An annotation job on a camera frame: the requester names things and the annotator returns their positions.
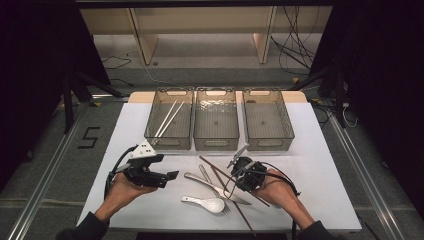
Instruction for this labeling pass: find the black tripod stand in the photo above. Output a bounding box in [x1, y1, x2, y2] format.
[289, 63, 348, 129]
[61, 66, 126, 134]

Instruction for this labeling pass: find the black floor cable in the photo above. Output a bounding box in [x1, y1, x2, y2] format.
[100, 54, 133, 70]

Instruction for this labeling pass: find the light wooden desk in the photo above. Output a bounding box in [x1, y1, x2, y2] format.
[79, 6, 334, 66]

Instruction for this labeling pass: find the white floor cable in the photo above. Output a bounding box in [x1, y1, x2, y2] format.
[142, 63, 176, 87]

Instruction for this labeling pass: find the white ceramic spoon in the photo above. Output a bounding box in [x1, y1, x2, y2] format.
[180, 195, 226, 214]

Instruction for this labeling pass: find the bundle of black floor cables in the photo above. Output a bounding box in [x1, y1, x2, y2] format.
[270, 6, 318, 76]

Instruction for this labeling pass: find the person's left hand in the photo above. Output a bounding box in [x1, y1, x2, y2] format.
[98, 173, 158, 221]

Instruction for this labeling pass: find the steel fork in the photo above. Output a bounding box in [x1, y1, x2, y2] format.
[198, 163, 232, 214]

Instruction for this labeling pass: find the white chopstick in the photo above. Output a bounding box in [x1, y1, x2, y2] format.
[157, 101, 185, 139]
[153, 100, 178, 138]

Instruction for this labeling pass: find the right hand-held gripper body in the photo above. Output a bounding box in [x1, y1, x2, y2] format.
[227, 143, 268, 193]

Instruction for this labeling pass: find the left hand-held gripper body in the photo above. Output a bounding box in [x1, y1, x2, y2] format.
[122, 139, 171, 189]

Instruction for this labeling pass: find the person's right hand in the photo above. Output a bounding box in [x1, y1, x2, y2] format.
[251, 168, 303, 221]

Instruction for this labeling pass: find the left hand-held gripper cable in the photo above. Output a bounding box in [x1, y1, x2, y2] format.
[103, 144, 138, 201]

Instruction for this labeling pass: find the aluminium floor rail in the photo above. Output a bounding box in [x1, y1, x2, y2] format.
[6, 99, 93, 240]
[328, 109, 406, 240]

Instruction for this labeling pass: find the steel knife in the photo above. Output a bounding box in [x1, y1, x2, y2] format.
[183, 171, 253, 206]

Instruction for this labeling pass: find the black curtain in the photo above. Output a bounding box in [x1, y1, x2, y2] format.
[308, 0, 424, 214]
[0, 0, 113, 191]

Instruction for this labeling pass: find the transparent grey plastic bin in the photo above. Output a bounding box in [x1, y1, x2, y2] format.
[143, 87, 195, 151]
[193, 86, 241, 152]
[242, 87, 296, 152]

